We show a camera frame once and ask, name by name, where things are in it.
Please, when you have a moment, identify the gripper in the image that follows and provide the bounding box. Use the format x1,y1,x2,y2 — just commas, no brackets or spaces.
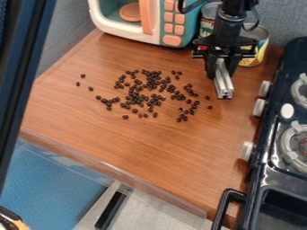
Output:
190,8,260,80

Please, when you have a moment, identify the silver metal bar tool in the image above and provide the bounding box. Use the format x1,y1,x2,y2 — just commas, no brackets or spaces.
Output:
212,57,235,101

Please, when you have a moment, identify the pile of black bits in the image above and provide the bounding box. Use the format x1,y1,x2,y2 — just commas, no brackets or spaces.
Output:
74,68,215,123

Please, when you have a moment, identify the yellow and teal can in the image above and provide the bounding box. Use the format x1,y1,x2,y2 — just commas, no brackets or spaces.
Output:
237,22,271,68

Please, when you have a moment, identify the green and red can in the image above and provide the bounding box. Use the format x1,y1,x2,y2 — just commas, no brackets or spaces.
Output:
197,1,224,40

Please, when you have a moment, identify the toy microwave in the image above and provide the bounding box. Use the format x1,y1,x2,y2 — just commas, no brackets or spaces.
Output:
86,0,210,49

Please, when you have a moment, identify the toy stove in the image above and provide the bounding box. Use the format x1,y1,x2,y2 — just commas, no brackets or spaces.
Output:
209,36,307,230

